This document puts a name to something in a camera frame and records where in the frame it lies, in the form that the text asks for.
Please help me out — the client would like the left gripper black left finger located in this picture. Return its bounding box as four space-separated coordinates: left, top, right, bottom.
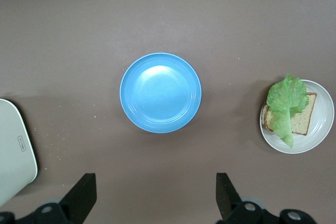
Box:
0 173 97 224

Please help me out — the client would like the beige plate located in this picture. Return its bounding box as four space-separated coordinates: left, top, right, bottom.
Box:
259 79 335 155

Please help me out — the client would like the green lettuce leaf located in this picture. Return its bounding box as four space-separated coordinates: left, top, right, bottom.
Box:
266 73 310 148

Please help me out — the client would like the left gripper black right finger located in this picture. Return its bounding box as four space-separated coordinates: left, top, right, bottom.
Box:
215 173 316 224

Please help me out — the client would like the blue plate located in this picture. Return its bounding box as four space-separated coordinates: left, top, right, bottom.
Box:
119 52 203 134

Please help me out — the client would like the brown bread slice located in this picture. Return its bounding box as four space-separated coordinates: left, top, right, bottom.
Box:
262 92 318 136

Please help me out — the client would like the cream white toaster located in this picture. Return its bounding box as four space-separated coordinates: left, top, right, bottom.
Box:
0 98 38 208

